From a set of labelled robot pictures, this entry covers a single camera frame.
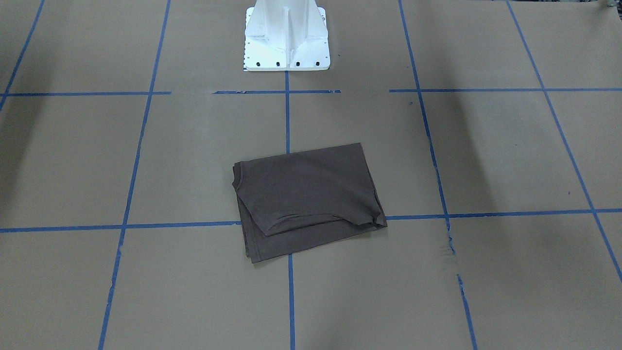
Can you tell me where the brown t-shirt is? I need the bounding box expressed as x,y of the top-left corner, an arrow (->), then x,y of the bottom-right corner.
232,142 -> 387,263

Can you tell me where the white camera mast base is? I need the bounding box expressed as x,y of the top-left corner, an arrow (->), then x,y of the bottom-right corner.
243,0 -> 331,71

